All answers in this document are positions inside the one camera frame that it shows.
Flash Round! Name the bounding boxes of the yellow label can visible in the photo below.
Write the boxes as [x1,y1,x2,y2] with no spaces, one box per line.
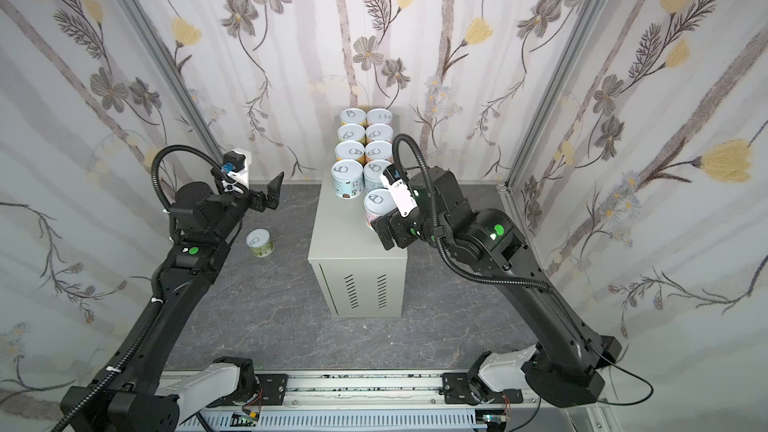
[339,108,367,127]

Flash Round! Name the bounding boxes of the orange label can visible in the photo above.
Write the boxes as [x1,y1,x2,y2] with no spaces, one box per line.
[334,140,366,165]

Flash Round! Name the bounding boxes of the light blue can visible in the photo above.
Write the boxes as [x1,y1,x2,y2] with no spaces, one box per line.
[364,159,391,192]
[331,159,364,199]

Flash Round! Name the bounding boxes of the black corrugated left cable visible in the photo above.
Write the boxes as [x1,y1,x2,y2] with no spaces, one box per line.
[50,296,166,432]

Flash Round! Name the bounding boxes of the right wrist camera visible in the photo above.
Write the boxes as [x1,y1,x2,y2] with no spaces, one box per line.
[380,163,418,217]

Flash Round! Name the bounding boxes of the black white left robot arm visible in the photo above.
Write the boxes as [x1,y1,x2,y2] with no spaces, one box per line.
[53,168,284,431]

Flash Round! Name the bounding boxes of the green label can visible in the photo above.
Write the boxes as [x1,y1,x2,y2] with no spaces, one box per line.
[337,124,367,145]
[245,228,275,257]

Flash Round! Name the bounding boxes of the white slotted cable duct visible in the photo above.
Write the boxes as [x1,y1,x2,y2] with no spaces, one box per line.
[177,409,487,431]

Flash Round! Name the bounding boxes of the grey metal cabinet box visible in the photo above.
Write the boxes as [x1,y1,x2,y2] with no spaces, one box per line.
[308,137,408,318]

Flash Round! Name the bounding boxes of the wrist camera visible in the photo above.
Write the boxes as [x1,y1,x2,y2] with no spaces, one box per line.
[221,148,252,193]
[380,163,418,217]

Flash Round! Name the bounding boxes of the pink label can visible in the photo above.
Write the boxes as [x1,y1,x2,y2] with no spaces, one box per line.
[366,108,393,127]

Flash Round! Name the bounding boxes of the brown label can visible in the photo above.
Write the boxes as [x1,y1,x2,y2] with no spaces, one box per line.
[366,124,394,143]

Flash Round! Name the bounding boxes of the white can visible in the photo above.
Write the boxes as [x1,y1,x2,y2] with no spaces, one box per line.
[363,188,397,229]

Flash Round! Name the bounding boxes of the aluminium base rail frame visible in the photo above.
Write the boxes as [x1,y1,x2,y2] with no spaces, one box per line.
[160,370,620,431]

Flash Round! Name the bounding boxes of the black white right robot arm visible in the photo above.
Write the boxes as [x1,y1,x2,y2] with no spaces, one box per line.
[372,166,621,408]

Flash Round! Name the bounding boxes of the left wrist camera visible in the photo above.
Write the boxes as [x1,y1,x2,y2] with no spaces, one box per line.
[221,148,252,193]

